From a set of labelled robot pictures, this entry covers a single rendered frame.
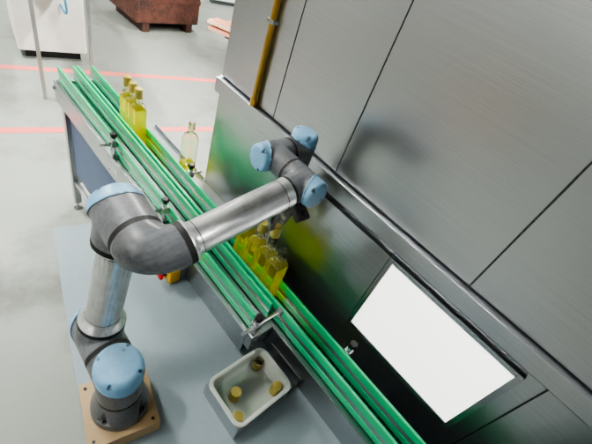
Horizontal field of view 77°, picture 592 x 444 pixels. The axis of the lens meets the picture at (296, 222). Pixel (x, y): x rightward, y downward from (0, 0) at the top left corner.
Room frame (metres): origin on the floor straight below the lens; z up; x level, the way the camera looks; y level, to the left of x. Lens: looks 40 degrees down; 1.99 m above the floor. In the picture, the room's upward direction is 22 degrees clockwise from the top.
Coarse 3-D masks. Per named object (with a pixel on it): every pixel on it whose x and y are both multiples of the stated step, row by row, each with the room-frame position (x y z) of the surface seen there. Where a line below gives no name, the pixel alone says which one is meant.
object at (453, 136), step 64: (256, 0) 1.30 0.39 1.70; (320, 0) 1.16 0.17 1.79; (384, 0) 1.05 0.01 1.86; (448, 0) 0.97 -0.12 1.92; (512, 0) 0.90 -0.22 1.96; (576, 0) 0.85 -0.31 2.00; (256, 64) 1.26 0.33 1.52; (320, 64) 1.12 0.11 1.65; (384, 64) 1.01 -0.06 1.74; (448, 64) 0.93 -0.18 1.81; (512, 64) 0.86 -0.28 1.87; (576, 64) 0.81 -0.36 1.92; (256, 128) 1.22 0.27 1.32; (320, 128) 1.07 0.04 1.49; (384, 128) 0.97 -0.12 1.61; (448, 128) 0.88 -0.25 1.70; (512, 128) 0.82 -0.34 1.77; (576, 128) 0.77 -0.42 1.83; (384, 192) 0.92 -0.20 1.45; (448, 192) 0.84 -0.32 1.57; (512, 192) 0.78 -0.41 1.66; (576, 192) 0.73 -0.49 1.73; (448, 256) 0.78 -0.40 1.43; (512, 256) 0.73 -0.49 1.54; (576, 256) 0.68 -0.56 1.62; (320, 320) 0.90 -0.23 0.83; (512, 320) 0.67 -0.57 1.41; (576, 320) 0.63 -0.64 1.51; (384, 384) 0.72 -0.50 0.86; (576, 384) 0.56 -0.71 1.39
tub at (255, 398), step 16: (256, 352) 0.67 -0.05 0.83; (240, 368) 0.61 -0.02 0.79; (272, 368) 0.64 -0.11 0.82; (224, 384) 0.55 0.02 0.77; (240, 384) 0.58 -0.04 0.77; (256, 384) 0.60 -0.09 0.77; (288, 384) 0.60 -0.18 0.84; (224, 400) 0.51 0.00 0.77; (240, 400) 0.53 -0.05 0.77; (256, 400) 0.55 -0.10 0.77; (272, 400) 0.53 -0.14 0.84; (256, 416) 0.47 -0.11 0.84
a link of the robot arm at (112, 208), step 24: (96, 192) 0.52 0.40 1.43; (120, 192) 0.53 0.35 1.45; (96, 216) 0.48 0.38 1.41; (120, 216) 0.47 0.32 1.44; (144, 216) 0.49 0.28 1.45; (96, 240) 0.46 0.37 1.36; (96, 264) 0.47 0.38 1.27; (96, 288) 0.45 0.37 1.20; (120, 288) 0.47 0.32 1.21; (96, 312) 0.44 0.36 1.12; (120, 312) 0.48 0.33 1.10; (72, 336) 0.43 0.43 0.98; (96, 336) 0.42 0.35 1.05; (120, 336) 0.46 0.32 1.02
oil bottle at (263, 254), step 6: (264, 246) 0.90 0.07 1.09; (258, 252) 0.89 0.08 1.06; (264, 252) 0.88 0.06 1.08; (270, 252) 0.88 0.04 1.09; (276, 252) 0.90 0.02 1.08; (258, 258) 0.88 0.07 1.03; (264, 258) 0.87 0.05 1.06; (258, 264) 0.88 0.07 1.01; (264, 264) 0.87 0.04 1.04; (252, 270) 0.89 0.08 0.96; (258, 270) 0.87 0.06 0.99; (258, 276) 0.87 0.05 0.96
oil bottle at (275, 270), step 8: (272, 256) 0.87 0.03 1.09; (272, 264) 0.85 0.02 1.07; (280, 264) 0.85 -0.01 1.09; (264, 272) 0.86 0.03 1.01; (272, 272) 0.84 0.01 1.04; (280, 272) 0.85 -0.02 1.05; (264, 280) 0.85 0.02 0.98; (272, 280) 0.83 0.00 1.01; (280, 280) 0.87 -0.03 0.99; (272, 288) 0.84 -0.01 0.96
